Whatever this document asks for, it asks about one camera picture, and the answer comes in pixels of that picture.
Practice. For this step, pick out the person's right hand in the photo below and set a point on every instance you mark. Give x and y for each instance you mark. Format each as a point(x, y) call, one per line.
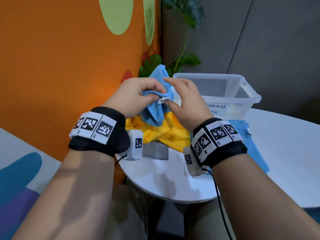
point(192, 107)

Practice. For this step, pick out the person's left hand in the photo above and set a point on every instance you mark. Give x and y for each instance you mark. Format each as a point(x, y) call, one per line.
point(130, 97)

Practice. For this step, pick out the yellow towel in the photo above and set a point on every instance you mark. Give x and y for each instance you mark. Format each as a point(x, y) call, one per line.
point(170, 134)

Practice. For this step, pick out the clear plastic storage box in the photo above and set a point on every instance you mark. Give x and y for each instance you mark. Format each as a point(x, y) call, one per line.
point(235, 107)

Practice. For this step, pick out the grey towel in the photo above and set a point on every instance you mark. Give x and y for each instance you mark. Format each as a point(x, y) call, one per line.
point(156, 149)

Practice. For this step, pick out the person's right forearm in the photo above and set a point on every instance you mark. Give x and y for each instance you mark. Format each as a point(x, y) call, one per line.
point(262, 202)

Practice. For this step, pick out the person's left forearm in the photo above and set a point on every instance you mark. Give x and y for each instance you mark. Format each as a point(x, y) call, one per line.
point(75, 197)

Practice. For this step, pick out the person's right leg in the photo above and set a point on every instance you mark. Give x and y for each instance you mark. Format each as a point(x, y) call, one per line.
point(205, 222)

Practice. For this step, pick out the person's leg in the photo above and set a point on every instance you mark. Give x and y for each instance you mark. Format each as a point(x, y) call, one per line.
point(130, 217)
point(205, 222)

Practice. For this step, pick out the person's left leg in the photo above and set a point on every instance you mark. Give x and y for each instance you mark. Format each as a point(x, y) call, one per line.
point(130, 217)

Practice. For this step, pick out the black left wristband with markers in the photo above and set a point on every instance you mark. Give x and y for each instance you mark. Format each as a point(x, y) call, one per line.
point(100, 147)

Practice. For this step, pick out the black wristband with markers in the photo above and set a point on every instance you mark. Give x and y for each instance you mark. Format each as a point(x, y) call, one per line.
point(230, 152)
point(100, 147)

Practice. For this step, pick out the black right wristband with markers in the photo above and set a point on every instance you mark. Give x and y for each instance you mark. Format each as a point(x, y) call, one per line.
point(230, 152)

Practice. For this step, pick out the green leafy plant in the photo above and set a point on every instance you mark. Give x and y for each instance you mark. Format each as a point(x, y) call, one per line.
point(192, 12)

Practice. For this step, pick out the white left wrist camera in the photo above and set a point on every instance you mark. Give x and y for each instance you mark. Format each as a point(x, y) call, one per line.
point(133, 153)

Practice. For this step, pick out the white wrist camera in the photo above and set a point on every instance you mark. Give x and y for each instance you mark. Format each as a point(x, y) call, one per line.
point(193, 170)
point(133, 153)

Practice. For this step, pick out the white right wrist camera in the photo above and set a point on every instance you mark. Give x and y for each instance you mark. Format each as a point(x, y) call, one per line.
point(193, 170)

